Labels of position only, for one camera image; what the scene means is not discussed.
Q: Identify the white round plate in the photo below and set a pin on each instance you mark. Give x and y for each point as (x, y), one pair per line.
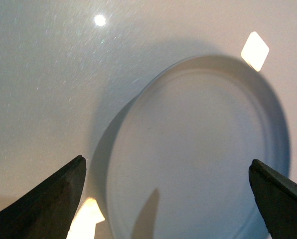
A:
(173, 163)

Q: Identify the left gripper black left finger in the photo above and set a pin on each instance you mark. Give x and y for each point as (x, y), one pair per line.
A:
(46, 211)

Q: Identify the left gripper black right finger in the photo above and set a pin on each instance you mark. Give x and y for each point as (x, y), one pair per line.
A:
(276, 199)

